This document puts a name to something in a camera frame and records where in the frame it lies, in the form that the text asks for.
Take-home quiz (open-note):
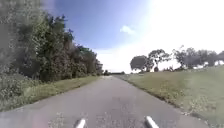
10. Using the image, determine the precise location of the robot's own part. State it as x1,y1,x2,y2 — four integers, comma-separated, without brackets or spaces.
75,118,87,128
145,115,160,128

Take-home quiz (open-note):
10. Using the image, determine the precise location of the grass verge strip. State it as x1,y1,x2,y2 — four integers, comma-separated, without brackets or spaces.
0,75,103,113

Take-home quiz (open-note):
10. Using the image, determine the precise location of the dense wood of trees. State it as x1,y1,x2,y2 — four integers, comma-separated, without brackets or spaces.
0,0,104,101

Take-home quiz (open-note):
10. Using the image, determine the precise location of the grey asphalt path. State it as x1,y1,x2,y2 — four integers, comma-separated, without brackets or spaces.
0,75,211,128

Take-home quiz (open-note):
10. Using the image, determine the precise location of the row of trees on hill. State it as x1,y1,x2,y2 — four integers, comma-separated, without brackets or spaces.
129,46,224,73

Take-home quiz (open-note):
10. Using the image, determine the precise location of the grass slope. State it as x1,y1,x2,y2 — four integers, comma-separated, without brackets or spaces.
114,65,224,128

